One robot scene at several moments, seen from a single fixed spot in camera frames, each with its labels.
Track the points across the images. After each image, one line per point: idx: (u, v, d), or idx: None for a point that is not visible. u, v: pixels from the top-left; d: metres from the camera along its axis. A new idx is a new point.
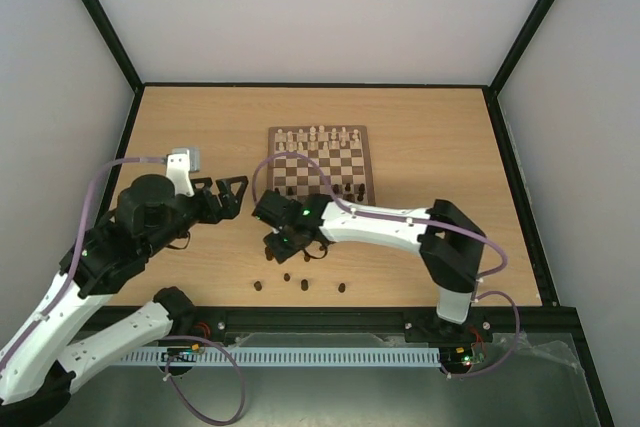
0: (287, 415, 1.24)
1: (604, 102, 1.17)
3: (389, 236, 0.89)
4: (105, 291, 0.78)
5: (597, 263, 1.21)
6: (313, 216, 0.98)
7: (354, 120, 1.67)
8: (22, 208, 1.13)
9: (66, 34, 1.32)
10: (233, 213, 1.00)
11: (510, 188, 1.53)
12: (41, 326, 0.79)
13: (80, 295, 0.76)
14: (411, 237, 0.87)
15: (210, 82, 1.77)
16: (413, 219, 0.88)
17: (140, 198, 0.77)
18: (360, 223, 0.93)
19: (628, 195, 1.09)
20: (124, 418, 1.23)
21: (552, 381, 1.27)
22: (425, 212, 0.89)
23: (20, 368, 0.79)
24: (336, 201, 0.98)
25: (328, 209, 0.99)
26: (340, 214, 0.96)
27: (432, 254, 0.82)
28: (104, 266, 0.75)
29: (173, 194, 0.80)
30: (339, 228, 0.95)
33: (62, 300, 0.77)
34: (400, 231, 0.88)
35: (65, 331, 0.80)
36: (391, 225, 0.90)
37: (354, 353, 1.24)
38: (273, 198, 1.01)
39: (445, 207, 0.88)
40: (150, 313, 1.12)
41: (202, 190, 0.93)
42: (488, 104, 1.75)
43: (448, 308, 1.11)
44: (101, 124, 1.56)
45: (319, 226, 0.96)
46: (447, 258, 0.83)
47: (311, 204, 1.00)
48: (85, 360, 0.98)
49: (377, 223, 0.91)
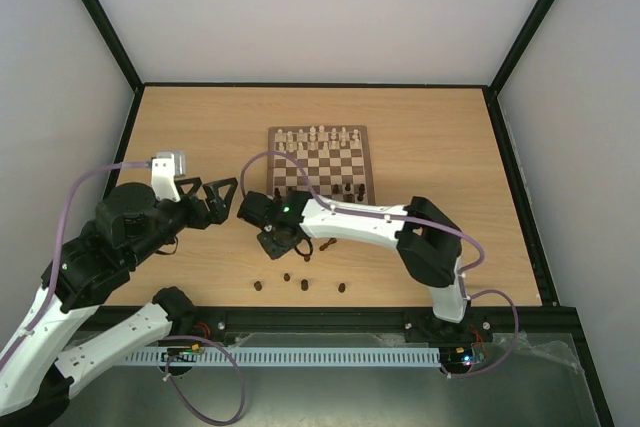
0: (287, 415, 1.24)
1: (604, 103, 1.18)
3: (367, 233, 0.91)
4: (87, 305, 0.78)
5: (596, 263, 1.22)
6: (291, 212, 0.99)
7: (354, 120, 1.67)
8: (22, 207, 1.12)
9: (65, 33, 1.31)
10: (221, 218, 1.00)
11: (510, 188, 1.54)
12: (27, 340, 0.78)
13: (62, 310, 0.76)
14: (389, 233, 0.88)
15: (209, 82, 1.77)
16: (391, 215, 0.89)
17: (120, 209, 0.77)
18: (340, 220, 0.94)
19: (627, 196, 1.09)
20: (123, 418, 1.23)
21: (553, 381, 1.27)
22: (402, 208, 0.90)
23: (10, 381, 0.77)
24: (316, 198, 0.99)
25: (308, 206, 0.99)
26: (320, 211, 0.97)
27: (410, 249, 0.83)
28: (85, 281, 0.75)
29: (153, 203, 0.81)
30: (318, 225, 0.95)
33: (46, 314, 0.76)
34: (378, 227, 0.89)
35: (52, 344, 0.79)
36: (369, 221, 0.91)
37: (354, 353, 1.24)
38: (257, 201, 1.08)
39: (421, 203, 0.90)
40: (148, 315, 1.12)
41: (189, 195, 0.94)
42: (488, 105, 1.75)
43: (442, 307, 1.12)
44: (101, 124, 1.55)
45: (299, 223, 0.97)
46: (423, 253, 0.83)
47: (290, 202, 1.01)
48: (83, 366, 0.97)
49: (356, 219, 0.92)
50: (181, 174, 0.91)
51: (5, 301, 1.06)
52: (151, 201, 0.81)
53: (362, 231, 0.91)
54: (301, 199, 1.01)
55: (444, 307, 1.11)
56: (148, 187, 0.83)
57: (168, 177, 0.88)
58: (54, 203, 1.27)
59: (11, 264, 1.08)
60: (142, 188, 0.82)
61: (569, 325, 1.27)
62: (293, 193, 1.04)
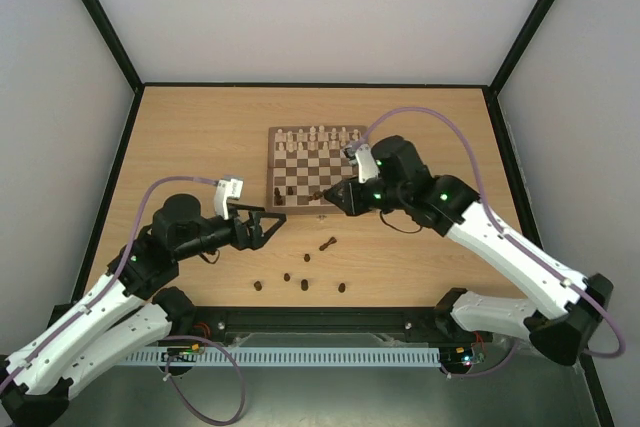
0: (287, 415, 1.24)
1: (604, 102, 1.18)
3: (529, 282, 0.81)
4: (143, 297, 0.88)
5: (594, 263, 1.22)
6: (449, 204, 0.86)
7: (354, 120, 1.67)
8: (23, 207, 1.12)
9: (65, 32, 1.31)
10: (257, 243, 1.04)
11: (510, 188, 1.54)
12: (82, 318, 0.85)
13: (124, 293, 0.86)
14: (559, 298, 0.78)
15: (209, 82, 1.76)
16: (571, 283, 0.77)
17: (173, 216, 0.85)
18: (505, 248, 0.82)
19: (627, 196, 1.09)
20: (125, 417, 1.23)
21: (552, 381, 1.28)
22: (581, 279, 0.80)
23: (50, 358, 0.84)
24: (486, 208, 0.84)
25: (473, 209, 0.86)
26: (486, 224, 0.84)
27: (575, 329, 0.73)
28: (148, 274, 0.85)
29: (199, 213, 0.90)
30: (477, 239, 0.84)
33: (107, 296, 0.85)
34: (547, 283, 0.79)
35: (100, 328, 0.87)
36: (541, 273, 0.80)
37: (354, 353, 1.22)
38: (411, 160, 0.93)
39: (597, 281, 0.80)
40: (148, 316, 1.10)
41: (235, 219, 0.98)
42: (488, 104, 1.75)
43: (474, 323, 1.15)
44: (101, 124, 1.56)
45: (449, 219, 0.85)
46: (585, 334, 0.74)
47: (452, 191, 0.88)
48: (83, 367, 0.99)
49: (525, 260, 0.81)
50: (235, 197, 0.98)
51: (6, 301, 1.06)
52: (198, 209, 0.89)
53: (523, 277, 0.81)
54: (465, 195, 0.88)
55: (476, 323, 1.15)
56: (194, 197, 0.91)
57: (223, 193, 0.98)
58: (54, 204, 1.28)
59: (12, 265, 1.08)
60: (190, 198, 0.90)
61: None
62: (459, 184, 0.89)
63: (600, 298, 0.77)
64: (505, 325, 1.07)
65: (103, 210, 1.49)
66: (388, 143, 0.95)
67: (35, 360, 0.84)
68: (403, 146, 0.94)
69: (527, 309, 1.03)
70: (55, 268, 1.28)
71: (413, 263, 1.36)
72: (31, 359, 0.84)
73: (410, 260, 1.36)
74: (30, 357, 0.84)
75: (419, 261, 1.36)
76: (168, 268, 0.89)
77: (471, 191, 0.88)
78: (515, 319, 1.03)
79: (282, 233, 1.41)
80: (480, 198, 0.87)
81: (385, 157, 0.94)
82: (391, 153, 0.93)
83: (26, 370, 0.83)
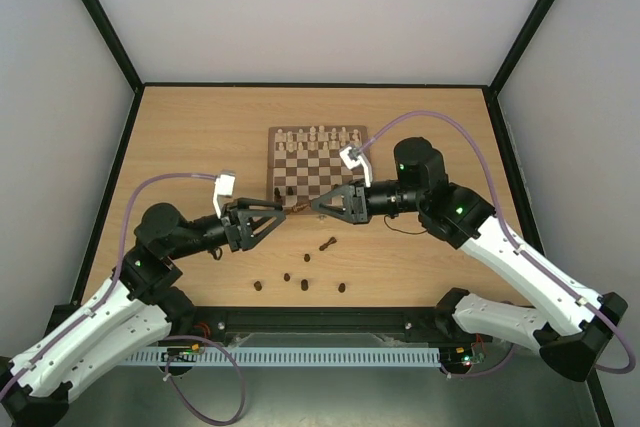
0: (287, 414, 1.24)
1: (604, 101, 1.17)
3: (546, 301, 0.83)
4: (148, 301, 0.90)
5: (595, 262, 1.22)
6: (464, 218, 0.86)
7: (354, 120, 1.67)
8: (22, 207, 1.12)
9: (65, 32, 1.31)
10: (250, 244, 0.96)
11: (510, 188, 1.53)
12: (88, 320, 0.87)
13: (128, 297, 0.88)
14: (574, 317, 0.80)
15: (209, 82, 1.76)
16: (587, 303, 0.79)
17: (151, 231, 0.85)
18: (521, 264, 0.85)
19: (627, 196, 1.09)
20: (125, 418, 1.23)
21: (551, 382, 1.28)
22: (596, 298, 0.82)
23: (55, 359, 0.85)
24: (502, 223, 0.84)
25: (487, 224, 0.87)
26: (502, 239, 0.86)
27: (589, 348, 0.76)
28: (149, 280, 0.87)
29: (177, 222, 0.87)
30: (493, 254, 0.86)
33: (113, 299, 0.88)
34: (562, 301, 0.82)
35: (104, 330, 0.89)
36: (556, 290, 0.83)
37: (354, 353, 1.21)
38: (436, 168, 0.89)
39: (612, 298, 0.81)
40: (147, 318, 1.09)
41: (223, 220, 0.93)
42: (488, 104, 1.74)
43: (476, 327, 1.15)
44: (101, 124, 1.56)
45: (464, 234, 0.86)
46: (599, 351, 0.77)
47: (469, 204, 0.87)
48: (82, 371, 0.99)
49: (542, 278, 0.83)
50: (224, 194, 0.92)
51: (6, 301, 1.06)
52: (176, 218, 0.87)
53: (540, 295, 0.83)
54: (481, 210, 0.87)
55: (477, 326, 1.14)
56: (173, 205, 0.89)
57: (215, 190, 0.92)
58: (55, 204, 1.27)
59: (12, 265, 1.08)
60: (168, 207, 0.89)
61: None
62: (476, 197, 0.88)
63: (613, 316, 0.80)
64: (508, 332, 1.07)
65: (103, 210, 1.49)
66: (415, 148, 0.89)
67: (40, 362, 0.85)
68: (431, 152, 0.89)
69: (537, 321, 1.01)
70: (55, 268, 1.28)
71: (413, 263, 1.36)
72: (35, 361, 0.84)
73: (411, 260, 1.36)
74: (35, 359, 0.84)
75: (419, 261, 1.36)
76: (166, 272, 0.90)
77: (487, 205, 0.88)
78: (523, 328, 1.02)
79: (282, 234, 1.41)
80: (495, 213, 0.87)
81: (410, 164, 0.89)
82: (417, 161, 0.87)
83: (30, 372, 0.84)
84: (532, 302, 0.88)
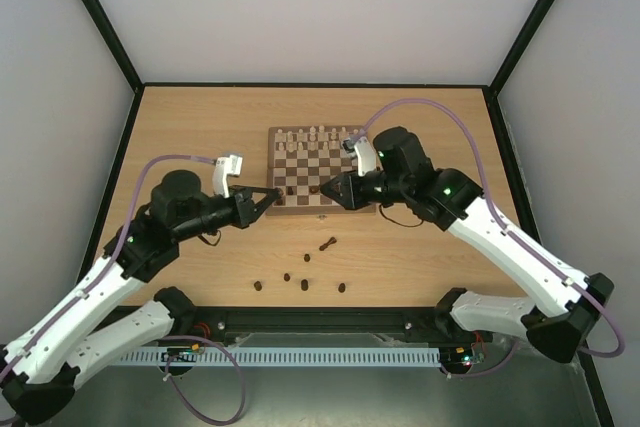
0: (287, 414, 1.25)
1: (605, 100, 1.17)
3: (534, 282, 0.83)
4: (142, 280, 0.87)
5: (596, 263, 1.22)
6: (452, 198, 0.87)
7: (354, 120, 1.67)
8: (22, 206, 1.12)
9: (65, 31, 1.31)
10: (244, 221, 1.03)
11: (510, 188, 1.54)
12: (81, 302, 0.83)
13: (122, 276, 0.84)
14: (561, 298, 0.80)
15: (209, 82, 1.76)
16: (573, 283, 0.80)
17: (172, 192, 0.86)
18: (508, 246, 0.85)
19: (627, 196, 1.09)
20: (124, 417, 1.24)
21: (552, 381, 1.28)
22: (583, 278, 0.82)
23: (50, 345, 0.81)
24: (489, 203, 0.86)
25: (475, 204, 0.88)
26: (489, 221, 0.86)
27: (574, 328, 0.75)
28: (148, 253, 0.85)
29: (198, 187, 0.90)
30: (481, 237, 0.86)
33: (105, 279, 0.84)
34: (550, 281, 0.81)
35: (98, 314, 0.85)
36: (544, 271, 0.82)
37: (354, 353, 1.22)
38: (414, 150, 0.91)
39: (599, 280, 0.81)
40: (151, 312, 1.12)
41: (235, 194, 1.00)
42: (488, 104, 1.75)
43: (474, 325, 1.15)
44: (102, 124, 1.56)
45: (454, 214, 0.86)
46: (584, 334, 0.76)
47: (456, 184, 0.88)
48: (89, 357, 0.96)
49: (529, 259, 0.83)
50: (234, 172, 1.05)
51: (6, 301, 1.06)
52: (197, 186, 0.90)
53: (526, 275, 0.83)
54: (469, 190, 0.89)
55: (476, 323, 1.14)
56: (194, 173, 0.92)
57: (223, 169, 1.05)
58: (55, 203, 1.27)
59: (13, 264, 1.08)
60: (189, 174, 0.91)
61: None
62: (461, 177, 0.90)
63: (601, 298, 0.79)
64: (502, 323, 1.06)
65: (103, 210, 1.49)
66: (392, 133, 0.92)
67: (34, 348, 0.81)
68: (407, 137, 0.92)
69: (524, 307, 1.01)
70: (55, 267, 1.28)
71: (413, 263, 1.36)
72: (29, 348, 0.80)
73: (411, 260, 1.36)
74: (29, 346, 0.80)
75: (419, 261, 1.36)
76: (167, 247, 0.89)
77: (476, 186, 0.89)
78: (512, 316, 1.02)
79: (282, 234, 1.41)
80: (483, 194, 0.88)
81: (387, 150, 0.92)
82: (393, 145, 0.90)
83: (24, 359, 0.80)
84: (523, 287, 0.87)
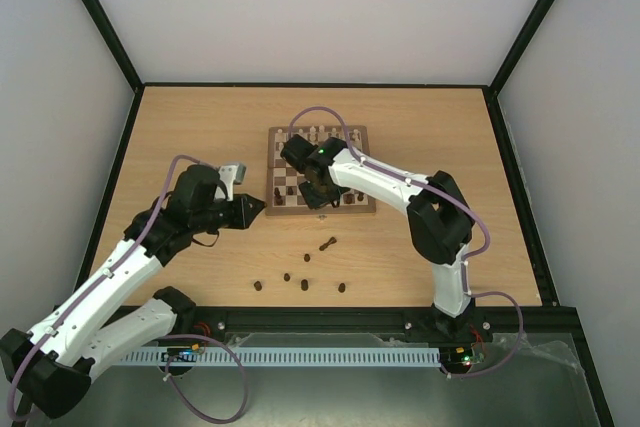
0: (287, 414, 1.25)
1: (605, 99, 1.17)
3: (386, 191, 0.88)
4: (161, 261, 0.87)
5: (597, 263, 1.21)
6: (323, 154, 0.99)
7: (354, 120, 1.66)
8: (22, 204, 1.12)
9: (65, 30, 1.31)
10: (244, 222, 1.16)
11: (510, 188, 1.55)
12: (107, 281, 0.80)
13: (146, 253, 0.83)
14: (404, 195, 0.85)
15: (208, 82, 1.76)
16: (412, 181, 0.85)
17: (198, 176, 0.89)
18: (366, 171, 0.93)
19: (627, 194, 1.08)
20: (125, 417, 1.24)
21: (553, 380, 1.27)
22: (424, 177, 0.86)
23: (78, 323, 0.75)
24: (349, 147, 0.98)
25: (343, 153, 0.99)
26: (349, 160, 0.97)
27: (416, 214, 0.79)
28: (169, 234, 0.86)
29: (218, 175, 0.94)
30: (345, 172, 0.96)
33: (130, 257, 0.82)
34: (396, 187, 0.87)
35: (121, 296, 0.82)
36: (391, 181, 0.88)
37: (354, 353, 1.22)
38: (296, 142, 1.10)
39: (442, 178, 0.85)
40: (154, 308, 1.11)
41: (240, 197, 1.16)
42: (488, 104, 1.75)
43: (444, 299, 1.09)
44: (102, 123, 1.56)
45: (328, 165, 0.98)
46: (429, 221, 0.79)
47: (328, 145, 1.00)
48: (101, 350, 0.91)
49: (379, 175, 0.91)
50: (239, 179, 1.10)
51: (7, 300, 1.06)
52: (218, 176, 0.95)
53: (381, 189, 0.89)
54: (338, 145, 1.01)
55: (446, 300, 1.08)
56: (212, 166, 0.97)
57: (229, 176, 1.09)
58: (54, 201, 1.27)
59: (12, 263, 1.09)
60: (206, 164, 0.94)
61: (570, 325, 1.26)
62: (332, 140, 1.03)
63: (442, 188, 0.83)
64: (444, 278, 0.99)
65: (103, 210, 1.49)
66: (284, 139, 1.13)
67: (62, 327, 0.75)
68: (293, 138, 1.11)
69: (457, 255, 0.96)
70: (55, 267, 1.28)
71: (413, 263, 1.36)
72: (56, 327, 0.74)
73: (410, 260, 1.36)
74: (57, 323, 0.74)
75: (419, 261, 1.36)
76: (184, 231, 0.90)
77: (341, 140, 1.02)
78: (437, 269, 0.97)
79: (282, 233, 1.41)
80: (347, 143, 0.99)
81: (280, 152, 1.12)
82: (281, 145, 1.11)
83: (52, 339, 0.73)
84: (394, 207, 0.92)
